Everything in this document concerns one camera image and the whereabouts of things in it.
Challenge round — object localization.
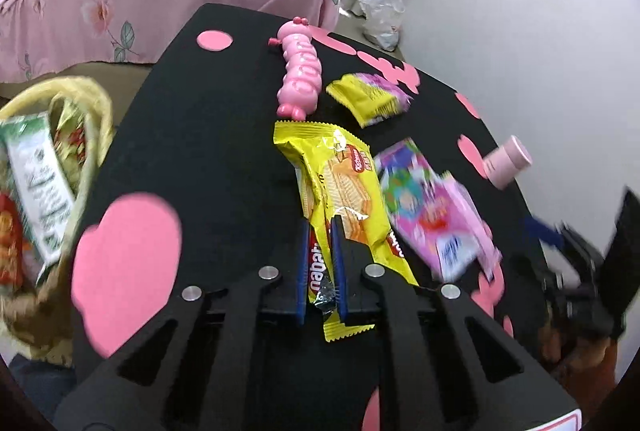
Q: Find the yellow trash bag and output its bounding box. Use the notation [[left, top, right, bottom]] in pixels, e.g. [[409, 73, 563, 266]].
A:
[[0, 76, 115, 368]]

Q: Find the pink caterpillar toy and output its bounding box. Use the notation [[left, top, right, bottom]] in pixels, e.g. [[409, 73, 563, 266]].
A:
[[268, 16, 324, 122]]

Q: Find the person's right forearm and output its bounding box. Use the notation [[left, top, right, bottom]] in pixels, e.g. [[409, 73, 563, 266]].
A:
[[565, 336, 629, 417]]

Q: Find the pink cup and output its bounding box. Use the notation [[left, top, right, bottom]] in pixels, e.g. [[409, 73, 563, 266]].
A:
[[482, 135, 534, 190]]

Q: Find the small yellow pink packet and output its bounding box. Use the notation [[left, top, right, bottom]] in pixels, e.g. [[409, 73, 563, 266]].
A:
[[326, 72, 415, 128]]

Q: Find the person's leg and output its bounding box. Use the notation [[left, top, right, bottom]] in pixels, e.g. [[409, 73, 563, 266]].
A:
[[9, 353, 77, 423]]

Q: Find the gold red wrapper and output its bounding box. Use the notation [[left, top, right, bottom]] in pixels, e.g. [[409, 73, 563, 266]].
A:
[[51, 97, 97, 192]]

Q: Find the yellow biscuit packet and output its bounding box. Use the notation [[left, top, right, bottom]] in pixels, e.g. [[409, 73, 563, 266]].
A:
[[272, 121, 420, 345]]

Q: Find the green white packet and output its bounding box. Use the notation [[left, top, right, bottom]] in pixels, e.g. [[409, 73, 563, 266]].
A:
[[0, 113, 77, 265]]

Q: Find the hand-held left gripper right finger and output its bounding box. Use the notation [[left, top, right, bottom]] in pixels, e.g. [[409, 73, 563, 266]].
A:
[[329, 215, 582, 431]]

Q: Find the pink colourful packet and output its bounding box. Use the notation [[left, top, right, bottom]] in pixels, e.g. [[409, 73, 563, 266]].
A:
[[374, 138, 504, 285]]

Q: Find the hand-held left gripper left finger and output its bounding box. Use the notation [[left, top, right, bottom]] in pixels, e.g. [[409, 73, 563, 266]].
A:
[[52, 221, 314, 431]]

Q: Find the white plastic bag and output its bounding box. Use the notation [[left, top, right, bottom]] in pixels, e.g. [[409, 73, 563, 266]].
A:
[[357, 0, 406, 52]]

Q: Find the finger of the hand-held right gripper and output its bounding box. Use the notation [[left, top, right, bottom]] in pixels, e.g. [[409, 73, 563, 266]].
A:
[[525, 215, 567, 253]]

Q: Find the red round-logo packet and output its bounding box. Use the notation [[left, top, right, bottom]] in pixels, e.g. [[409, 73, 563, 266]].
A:
[[0, 193, 44, 293]]

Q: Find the beige bed base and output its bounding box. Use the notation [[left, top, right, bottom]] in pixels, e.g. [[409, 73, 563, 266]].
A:
[[0, 61, 152, 112]]

